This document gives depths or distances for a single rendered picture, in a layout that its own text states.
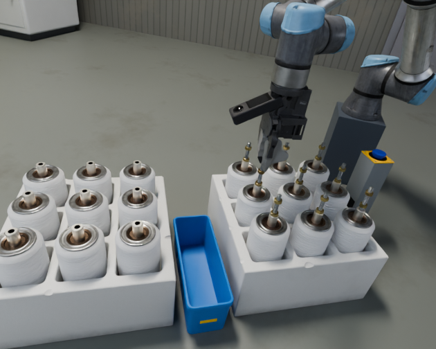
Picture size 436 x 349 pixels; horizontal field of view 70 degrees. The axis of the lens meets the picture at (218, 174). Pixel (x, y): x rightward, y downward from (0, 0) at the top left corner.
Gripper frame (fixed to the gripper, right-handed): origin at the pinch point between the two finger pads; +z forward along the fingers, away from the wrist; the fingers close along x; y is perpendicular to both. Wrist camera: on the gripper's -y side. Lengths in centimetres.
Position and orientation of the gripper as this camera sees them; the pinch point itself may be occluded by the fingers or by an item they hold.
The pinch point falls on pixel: (260, 162)
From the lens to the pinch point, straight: 79.2
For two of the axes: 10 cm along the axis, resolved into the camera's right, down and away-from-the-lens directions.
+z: -1.1, 8.2, 5.6
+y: 9.8, 0.1, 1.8
